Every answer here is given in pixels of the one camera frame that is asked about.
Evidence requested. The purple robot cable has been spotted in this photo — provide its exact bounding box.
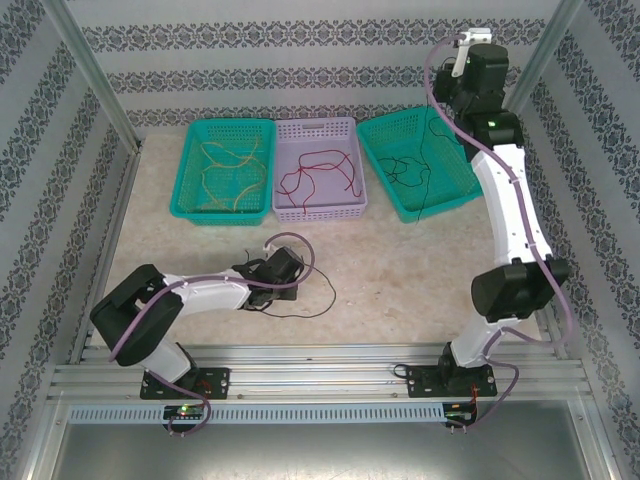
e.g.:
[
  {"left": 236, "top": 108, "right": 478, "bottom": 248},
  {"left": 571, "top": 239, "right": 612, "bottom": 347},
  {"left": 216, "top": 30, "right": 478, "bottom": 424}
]
[
  {"left": 423, "top": 33, "right": 576, "bottom": 432},
  {"left": 107, "top": 232, "right": 316, "bottom": 439}
]

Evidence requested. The aluminium mounting rail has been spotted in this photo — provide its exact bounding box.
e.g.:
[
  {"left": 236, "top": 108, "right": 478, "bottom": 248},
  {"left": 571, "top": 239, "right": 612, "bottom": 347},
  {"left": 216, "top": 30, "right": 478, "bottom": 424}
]
[{"left": 47, "top": 342, "right": 595, "bottom": 402}]

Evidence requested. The teal plastic basket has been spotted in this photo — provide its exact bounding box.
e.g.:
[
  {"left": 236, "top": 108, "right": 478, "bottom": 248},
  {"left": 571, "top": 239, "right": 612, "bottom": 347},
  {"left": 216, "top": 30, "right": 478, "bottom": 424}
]
[
  {"left": 356, "top": 110, "right": 485, "bottom": 225},
  {"left": 168, "top": 118, "right": 278, "bottom": 227}
]

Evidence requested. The left small circuit board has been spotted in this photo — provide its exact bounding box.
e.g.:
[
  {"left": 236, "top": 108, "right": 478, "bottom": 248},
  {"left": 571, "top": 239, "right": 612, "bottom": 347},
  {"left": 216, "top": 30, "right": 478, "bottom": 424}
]
[{"left": 163, "top": 403, "right": 207, "bottom": 421}]

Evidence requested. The right small circuit board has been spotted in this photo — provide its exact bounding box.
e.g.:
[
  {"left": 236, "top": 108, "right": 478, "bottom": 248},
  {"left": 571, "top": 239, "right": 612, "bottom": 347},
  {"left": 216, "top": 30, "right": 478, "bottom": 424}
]
[{"left": 446, "top": 402, "right": 480, "bottom": 426}]

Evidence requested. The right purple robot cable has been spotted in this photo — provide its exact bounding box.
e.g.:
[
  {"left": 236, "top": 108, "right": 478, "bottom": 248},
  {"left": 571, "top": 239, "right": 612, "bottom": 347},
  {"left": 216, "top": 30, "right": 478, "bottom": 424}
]
[{"left": 423, "top": 33, "right": 576, "bottom": 432}]

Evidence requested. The small circuit board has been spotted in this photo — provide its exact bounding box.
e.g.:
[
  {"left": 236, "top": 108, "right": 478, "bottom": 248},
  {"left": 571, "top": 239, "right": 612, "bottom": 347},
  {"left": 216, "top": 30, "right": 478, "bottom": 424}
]
[
  {"left": 163, "top": 403, "right": 207, "bottom": 421},
  {"left": 446, "top": 402, "right": 480, "bottom": 426}
]

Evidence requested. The lilac plastic basket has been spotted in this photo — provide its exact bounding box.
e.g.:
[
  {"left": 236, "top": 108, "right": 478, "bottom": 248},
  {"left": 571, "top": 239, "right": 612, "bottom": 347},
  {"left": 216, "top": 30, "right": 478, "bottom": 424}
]
[{"left": 271, "top": 118, "right": 370, "bottom": 223}]

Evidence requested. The grey metal shelf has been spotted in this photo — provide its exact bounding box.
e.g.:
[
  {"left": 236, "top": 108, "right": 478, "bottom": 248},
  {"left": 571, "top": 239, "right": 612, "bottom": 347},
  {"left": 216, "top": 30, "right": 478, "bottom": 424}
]
[{"left": 29, "top": 399, "right": 619, "bottom": 480}]

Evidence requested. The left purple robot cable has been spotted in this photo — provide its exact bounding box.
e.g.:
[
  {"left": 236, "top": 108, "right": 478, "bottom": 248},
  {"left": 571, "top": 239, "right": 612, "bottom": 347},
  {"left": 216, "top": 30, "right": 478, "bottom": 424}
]
[{"left": 107, "top": 232, "right": 316, "bottom": 439}]

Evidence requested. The black wire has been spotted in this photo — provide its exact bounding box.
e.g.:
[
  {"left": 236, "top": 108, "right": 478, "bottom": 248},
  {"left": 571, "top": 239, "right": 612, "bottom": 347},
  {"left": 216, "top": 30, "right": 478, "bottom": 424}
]
[
  {"left": 414, "top": 105, "right": 431, "bottom": 224},
  {"left": 430, "top": 119, "right": 465, "bottom": 150},
  {"left": 375, "top": 155, "right": 432, "bottom": 190},
  {"left": 260, "top": 264, "right": 339, "bottom": 320}
]

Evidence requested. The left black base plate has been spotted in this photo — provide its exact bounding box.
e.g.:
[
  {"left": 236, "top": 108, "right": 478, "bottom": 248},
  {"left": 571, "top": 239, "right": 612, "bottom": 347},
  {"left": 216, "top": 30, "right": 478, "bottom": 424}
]
[{"left": 139, "top": 367, "right": 232, "bottom": 401}]

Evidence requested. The slotted grey cable duct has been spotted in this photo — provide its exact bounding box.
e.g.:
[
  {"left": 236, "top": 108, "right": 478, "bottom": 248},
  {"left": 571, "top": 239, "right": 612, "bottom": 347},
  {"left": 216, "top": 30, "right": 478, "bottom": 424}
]
[{"left": 66, "top": 402, "right": 447, "bottom": 425}]

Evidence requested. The red wire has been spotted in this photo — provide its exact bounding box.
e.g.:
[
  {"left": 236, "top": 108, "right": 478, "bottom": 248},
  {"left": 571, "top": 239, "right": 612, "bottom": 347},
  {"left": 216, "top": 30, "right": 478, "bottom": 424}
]
[
  {"left": 277, "top": 164, "right": 346, "bottom": 197},
  {"left": 301, "top": 167, "right": 321, "bottom": 217},
  {"left": 297, "top": 148, "right": 364, "bottom": 197}
]

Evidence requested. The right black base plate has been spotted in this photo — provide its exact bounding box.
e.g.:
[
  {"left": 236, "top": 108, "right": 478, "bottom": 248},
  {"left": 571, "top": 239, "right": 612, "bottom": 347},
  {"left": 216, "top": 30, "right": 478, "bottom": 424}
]
[{"left": 405, "top": 363, "right": 499, "bottom": 400}]

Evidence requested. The aluminium frame post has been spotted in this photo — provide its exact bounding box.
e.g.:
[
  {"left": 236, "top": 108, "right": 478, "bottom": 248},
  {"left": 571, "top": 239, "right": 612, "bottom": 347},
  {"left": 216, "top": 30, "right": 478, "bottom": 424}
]
[
  {"left": 42, "top": 0, "right": 146, "bottom": 151},
  {"left": 488, "top": 0, "right": 586, "bottom": 149}
]

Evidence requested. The aluminium side rail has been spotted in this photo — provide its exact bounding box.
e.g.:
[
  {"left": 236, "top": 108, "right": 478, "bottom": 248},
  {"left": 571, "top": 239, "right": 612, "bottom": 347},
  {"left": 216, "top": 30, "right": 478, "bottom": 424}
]
[
  {"left": 69, "top": 144, "right": 146, "bottom": 365},
  {"left": 485, "top": 142, "right": 571, "bottom": 361}
]

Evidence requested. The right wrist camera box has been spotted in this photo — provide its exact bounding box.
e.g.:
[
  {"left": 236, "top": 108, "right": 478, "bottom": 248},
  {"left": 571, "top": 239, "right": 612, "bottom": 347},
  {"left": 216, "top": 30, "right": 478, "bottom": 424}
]
[{"left": 451, "top": 29, "right": 492, "bottom": 79}]

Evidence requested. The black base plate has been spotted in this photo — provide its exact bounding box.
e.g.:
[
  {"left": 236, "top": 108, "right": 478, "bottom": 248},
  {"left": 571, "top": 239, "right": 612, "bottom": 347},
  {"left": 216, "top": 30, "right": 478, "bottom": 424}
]
[
  {"left": 405, "top": 363, "right": 499, "bottom": 400},
  {"left": 139, "top": 367, "right": 232, "bottom": 401}
]

